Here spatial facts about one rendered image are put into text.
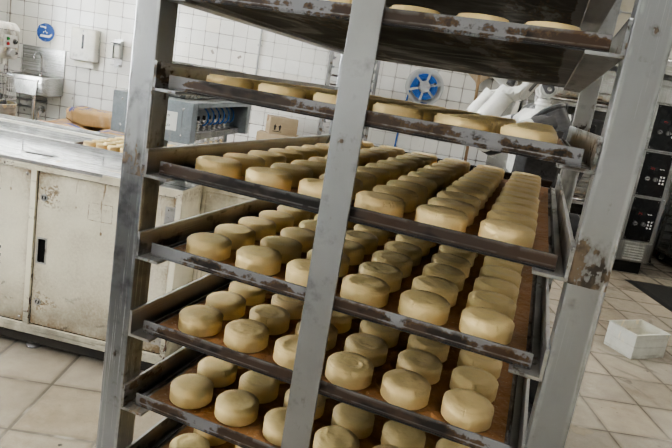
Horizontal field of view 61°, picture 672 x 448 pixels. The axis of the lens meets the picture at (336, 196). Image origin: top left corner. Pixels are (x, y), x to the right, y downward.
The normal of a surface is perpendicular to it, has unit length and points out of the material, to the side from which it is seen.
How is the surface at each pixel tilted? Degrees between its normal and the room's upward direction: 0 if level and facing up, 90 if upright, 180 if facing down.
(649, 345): 90
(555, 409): 90
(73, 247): 90
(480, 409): 0
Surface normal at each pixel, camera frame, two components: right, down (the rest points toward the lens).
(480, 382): 0.16, -0.97
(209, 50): -0.01, 0.19
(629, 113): -0.34, 0.13
